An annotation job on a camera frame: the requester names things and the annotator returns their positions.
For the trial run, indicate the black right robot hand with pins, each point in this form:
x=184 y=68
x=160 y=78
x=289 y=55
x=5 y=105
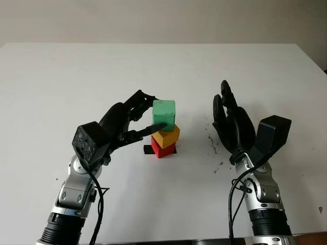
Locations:
x=237 y=130

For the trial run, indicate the green wooden block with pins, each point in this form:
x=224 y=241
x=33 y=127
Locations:
x=163 y=112

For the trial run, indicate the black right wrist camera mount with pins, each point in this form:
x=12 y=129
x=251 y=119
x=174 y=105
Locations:
x=273 y=135

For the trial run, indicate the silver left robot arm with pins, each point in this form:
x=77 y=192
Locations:
x=74 y=194

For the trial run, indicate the yellow wooden block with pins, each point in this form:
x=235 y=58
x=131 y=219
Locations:
x=169 y=137

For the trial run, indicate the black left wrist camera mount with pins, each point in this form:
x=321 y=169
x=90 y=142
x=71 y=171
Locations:
x=88 y=140

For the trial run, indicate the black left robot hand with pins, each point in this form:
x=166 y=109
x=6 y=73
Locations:
x=115 y=120

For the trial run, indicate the red wooden block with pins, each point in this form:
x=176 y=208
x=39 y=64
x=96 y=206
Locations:
x=162 y=151

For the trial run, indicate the black tape strip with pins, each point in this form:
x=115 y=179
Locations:
x=147 y=150

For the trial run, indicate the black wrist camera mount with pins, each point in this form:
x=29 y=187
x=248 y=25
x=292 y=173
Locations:
x=273 y=135
x=88 y=140

